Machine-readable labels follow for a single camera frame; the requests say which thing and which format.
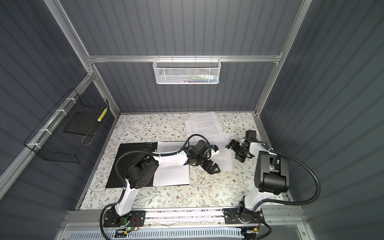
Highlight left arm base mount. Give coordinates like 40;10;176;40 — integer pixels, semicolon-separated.
103;209;147;228

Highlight black file folder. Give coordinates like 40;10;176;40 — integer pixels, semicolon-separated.
105;141;192;189

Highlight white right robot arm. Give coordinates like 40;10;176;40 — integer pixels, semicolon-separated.
226;140;289;219

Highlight pens in white basket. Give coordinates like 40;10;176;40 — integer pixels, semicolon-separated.
175;75;219;84

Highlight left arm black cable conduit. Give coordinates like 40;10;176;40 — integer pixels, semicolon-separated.
99;133;211;240

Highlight black pad in basket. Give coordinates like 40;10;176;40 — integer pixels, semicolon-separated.
63;112;101;137

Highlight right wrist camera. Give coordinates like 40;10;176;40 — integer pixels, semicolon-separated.
244;130;258;143

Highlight black wire mesh basket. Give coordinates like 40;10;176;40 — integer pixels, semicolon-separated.
24;90;109;164

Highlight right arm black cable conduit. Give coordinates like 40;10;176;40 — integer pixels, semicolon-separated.
256;149;321;240

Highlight printed paper sheet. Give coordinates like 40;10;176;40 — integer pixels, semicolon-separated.
210;134;233;172
153;142;190;187
185;112;225;141

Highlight aluminium front rail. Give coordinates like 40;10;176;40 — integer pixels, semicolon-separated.
59;205;308;231

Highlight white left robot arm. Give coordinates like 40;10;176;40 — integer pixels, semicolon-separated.
113;145;221;217

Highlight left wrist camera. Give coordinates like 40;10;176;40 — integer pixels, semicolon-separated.
196;140;220;159

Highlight yellow marker pen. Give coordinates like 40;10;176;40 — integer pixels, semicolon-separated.
97;107;109;122

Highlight white slotted cable duct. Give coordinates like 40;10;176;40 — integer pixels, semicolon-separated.
67;227;245;240

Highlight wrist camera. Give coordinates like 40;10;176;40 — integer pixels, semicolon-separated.
196;140;220;159
244;130;258;143

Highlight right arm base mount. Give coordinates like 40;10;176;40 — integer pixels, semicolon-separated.
222;208;264;225

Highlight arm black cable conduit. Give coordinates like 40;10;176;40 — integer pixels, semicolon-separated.
99;133;211;240
256;149;321;240

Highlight white wire mesh basket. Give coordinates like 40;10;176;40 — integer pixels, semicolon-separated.
153;59;222;85

